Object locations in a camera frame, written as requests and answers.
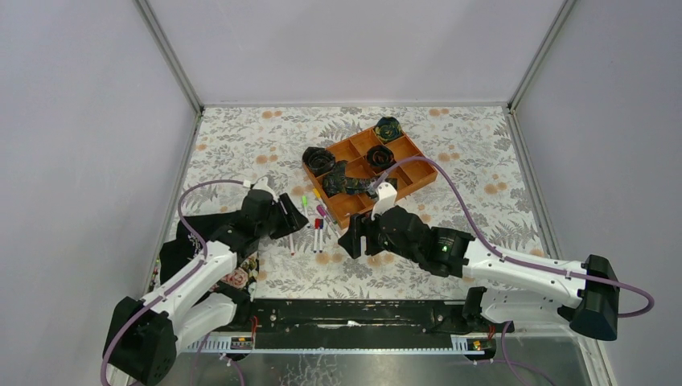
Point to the rolled dark tie top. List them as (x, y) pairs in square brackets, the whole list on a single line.
[(388, 129)]

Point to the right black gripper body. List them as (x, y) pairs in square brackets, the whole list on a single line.
[(370, 235)]

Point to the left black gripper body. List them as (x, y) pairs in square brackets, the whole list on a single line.
[(285, 216)]

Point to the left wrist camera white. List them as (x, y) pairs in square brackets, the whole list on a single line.
[(262, 184)]

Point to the orange compartment tray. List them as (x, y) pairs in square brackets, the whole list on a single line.
[(406, 178)]

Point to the magenta pen cap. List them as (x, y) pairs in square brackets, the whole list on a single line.
[(322, 212)]

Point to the rolled dark tie centre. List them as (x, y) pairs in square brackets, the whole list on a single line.
[(380, 158)]

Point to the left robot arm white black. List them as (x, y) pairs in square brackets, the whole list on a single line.
[(208, 276)]

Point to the floral table cloth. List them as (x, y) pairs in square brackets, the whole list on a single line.
[(472, 144)]

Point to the black floral cloth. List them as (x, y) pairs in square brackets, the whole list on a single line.
[(237, 285)]

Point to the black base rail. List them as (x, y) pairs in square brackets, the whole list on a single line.
[(392, 325)]

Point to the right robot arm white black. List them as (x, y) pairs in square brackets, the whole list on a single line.
[(582, 294)]

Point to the rolled dark tie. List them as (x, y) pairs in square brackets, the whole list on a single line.
[(380, 158), (388, 129), (318, 160)]

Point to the unrolled dark patterned tie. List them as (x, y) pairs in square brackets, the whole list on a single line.
[(335, 181)]

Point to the rolled dark tie left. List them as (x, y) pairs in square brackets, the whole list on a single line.
[(318, 160)]

